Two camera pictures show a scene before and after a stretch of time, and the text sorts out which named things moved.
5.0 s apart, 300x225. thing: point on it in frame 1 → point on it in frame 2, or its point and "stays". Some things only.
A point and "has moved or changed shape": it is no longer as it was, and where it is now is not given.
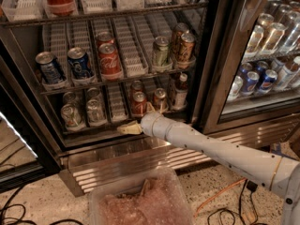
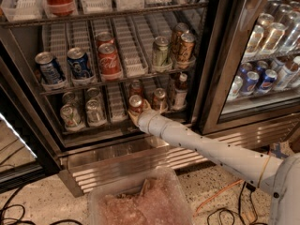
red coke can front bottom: [139, 103] has moved or changed shape
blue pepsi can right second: [268, 82] stays
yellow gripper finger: [132, 127] → [134, 117]
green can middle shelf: [161, 48] stays
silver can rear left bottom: [69, 97] stays
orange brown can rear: [180, 29] stays
